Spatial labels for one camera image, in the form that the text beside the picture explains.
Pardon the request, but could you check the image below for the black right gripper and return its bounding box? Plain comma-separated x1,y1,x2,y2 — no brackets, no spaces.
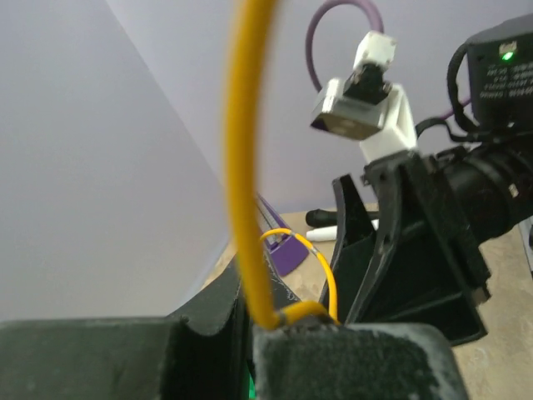
330,151,490,346

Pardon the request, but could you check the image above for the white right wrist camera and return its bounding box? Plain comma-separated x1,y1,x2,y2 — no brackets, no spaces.
311,31,418,163

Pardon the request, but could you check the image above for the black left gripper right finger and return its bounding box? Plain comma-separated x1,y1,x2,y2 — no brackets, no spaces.
251,266,471,400

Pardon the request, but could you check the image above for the left green plastic bin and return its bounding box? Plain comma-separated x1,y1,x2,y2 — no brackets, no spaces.
248,366,257,400

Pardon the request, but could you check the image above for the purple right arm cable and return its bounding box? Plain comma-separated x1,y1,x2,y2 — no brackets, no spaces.
304,0,463,122

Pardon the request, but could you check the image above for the yellow wire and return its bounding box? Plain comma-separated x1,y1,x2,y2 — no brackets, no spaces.
222,0,342,331

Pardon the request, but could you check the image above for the white microphone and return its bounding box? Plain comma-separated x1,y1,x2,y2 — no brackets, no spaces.
306,218,379,243

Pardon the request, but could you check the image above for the purple metronome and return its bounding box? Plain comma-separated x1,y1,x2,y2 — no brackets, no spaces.
257,194,308,277

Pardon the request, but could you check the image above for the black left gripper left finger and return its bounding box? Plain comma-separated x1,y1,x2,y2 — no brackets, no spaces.
1,262,250,399

